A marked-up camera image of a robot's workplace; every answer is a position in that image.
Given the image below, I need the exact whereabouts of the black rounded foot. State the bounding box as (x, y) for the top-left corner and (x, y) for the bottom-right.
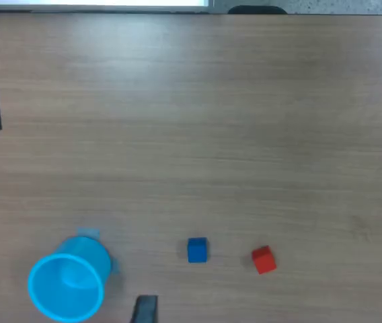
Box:
(227, 5), (289, 15)

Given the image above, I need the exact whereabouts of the light blue plastic cup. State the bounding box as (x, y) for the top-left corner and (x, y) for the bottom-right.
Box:
(27, 235), (113, 323)

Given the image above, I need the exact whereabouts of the blue cube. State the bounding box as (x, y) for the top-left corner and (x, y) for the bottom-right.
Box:
(186, 237), (209, 264)

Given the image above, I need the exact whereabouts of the red cube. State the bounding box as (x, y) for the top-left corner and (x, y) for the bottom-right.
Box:
(251, 244), (278, 275)

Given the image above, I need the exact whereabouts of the aluminium robot mounting table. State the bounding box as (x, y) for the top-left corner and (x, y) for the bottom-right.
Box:
(0, 0), (214, 9)

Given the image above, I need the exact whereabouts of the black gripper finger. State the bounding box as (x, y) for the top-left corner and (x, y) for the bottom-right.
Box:
(130, 295), (159, 323)

